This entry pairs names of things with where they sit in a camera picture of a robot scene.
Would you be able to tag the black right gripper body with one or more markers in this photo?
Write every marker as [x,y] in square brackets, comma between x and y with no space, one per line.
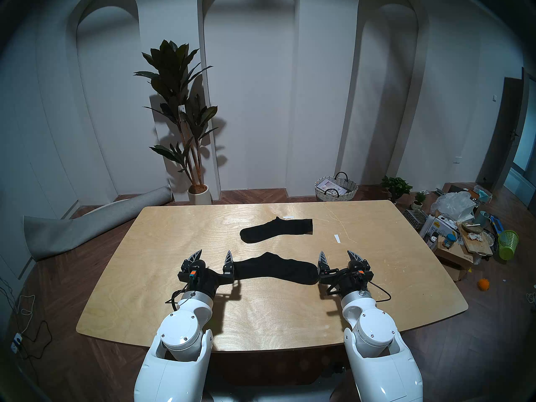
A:
[351,279]

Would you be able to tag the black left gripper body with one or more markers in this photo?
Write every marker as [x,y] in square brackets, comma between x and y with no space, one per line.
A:
[203,279]

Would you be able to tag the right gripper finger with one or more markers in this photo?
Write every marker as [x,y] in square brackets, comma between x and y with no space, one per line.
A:
[323,259]
[355,256]

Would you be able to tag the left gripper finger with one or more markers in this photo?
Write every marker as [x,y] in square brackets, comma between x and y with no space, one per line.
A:
[228,258]
[194,256]

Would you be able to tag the black ankle sock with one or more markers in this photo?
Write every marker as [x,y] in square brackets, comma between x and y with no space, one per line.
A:
[276,269]
[272,230]

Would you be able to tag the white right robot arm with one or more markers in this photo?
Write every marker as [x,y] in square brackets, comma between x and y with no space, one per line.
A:
[374,330]

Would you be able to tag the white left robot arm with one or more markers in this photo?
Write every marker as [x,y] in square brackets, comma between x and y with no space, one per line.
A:
[182,330]

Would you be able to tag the white round plant pot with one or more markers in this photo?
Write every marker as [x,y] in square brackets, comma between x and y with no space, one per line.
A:
[199,195]

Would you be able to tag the magazine in basket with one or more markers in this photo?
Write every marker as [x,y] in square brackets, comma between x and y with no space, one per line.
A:
[333,187]

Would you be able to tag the small bushy potted plant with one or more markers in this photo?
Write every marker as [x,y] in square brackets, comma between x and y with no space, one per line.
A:
[395,185]

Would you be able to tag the tiny potted plant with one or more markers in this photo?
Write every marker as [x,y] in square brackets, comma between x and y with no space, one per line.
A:
[418,199]

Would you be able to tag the white yellow carton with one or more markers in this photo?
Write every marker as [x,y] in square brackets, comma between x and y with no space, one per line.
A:
[444,226]

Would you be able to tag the blue lidded jar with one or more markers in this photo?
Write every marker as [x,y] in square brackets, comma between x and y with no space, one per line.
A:
[449,240]

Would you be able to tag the brown cardboard box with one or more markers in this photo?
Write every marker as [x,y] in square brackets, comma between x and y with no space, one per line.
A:
[454,261]

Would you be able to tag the crumpled white plastic bag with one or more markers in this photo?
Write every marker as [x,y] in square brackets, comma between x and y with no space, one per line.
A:
[454,204]

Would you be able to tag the rolled grey carpet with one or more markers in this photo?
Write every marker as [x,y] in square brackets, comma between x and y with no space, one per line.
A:
[83,227]

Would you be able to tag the wooden cutting board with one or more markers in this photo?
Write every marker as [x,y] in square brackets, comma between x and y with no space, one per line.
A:
[477,244]

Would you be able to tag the orange ball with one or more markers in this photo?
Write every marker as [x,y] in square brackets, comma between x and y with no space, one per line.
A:
[483,284]

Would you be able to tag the teal cup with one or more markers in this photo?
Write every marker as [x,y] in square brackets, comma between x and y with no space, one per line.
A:
[484,218]

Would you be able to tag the blue rectangular box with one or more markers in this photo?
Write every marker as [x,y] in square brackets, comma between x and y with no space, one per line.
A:
[497,224]

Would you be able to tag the green plastic mesh basket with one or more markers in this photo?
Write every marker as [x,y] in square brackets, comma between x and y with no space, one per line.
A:
[508,244]

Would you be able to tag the tall green leafy plant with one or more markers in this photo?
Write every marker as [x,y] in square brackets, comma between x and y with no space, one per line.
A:
[173,83]

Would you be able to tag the dark wooden door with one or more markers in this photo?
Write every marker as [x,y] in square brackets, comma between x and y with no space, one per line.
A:
[500,129]

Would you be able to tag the white power strip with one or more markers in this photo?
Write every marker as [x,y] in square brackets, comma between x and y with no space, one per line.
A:
[16,342]

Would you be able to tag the pale glass door panel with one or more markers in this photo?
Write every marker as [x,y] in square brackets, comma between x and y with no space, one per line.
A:
[523,154]

